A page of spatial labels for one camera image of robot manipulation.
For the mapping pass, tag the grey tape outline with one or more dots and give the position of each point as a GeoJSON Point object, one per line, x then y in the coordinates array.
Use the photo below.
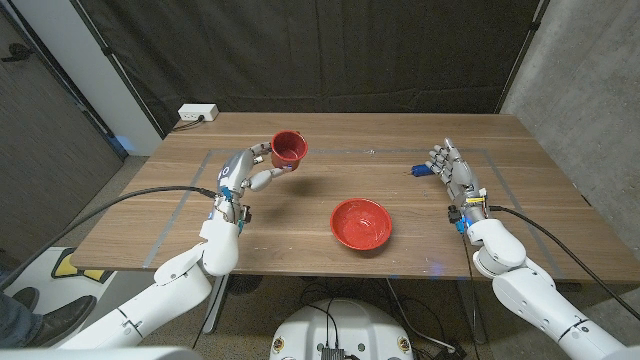
{"type": "Point", "coordinates": [177, 212]}

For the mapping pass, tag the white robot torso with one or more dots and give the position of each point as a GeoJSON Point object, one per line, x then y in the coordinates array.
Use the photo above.
{"type": "Point", "coordinates": [345, 325]}

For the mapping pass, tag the red bowl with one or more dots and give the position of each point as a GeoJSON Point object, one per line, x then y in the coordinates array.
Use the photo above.
{"type": "Point", "coordinates": [361, 225]}

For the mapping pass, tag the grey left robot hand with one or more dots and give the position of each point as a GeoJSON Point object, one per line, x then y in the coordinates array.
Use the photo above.
{"type": "Point", "coordinates": [235, 172]}

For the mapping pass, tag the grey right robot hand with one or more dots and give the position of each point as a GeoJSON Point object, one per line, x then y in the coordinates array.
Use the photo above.
{"type": "Point", "coordinates": [460, 172]}

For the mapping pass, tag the white floor platform yellow marking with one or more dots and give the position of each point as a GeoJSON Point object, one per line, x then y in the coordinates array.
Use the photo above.
{"type": "Point", "coordinates": [45, 280]}

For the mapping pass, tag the metal table leg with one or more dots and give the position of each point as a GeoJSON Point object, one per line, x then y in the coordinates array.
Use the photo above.
{"type": "Point", "coordinates": [472, 310]}
{"type": "Point", "coordinates": [217, 310]}

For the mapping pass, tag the white power strip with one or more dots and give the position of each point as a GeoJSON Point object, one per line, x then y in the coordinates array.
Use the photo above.
{"type": "Point", "coordinates": [197, 111]}

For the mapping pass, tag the black backdrop curtain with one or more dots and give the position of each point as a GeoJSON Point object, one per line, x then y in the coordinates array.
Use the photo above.
{"type": "Point", "coordinates": [320, 50]}

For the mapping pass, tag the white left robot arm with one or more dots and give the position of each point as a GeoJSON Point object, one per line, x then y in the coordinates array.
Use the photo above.
{"type": "Point", "coordinates": [170, 295]}

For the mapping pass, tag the red cup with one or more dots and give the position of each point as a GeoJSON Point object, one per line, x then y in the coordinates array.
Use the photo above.
{"type": "Point", "coordinates": [289, 149]}

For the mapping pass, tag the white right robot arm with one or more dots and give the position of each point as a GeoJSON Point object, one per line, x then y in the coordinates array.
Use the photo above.
{"type": "Point", "coordinates": [530, 290]}

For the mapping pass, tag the black leather shoe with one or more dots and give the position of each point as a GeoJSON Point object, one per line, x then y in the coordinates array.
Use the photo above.
{"type": "Point", "coordinates": [25, 296]}
{"type": "Point", "coordinates": [65, 320]}

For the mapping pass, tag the blue needle-tip bottle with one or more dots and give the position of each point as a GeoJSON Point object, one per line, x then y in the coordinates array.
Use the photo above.
{"type": "Point", "coordinates": [421, 170]}

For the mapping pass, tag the person leg in jeans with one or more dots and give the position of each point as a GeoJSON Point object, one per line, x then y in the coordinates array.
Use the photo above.
{"type": "Point", "coordinates": [12, 322]}

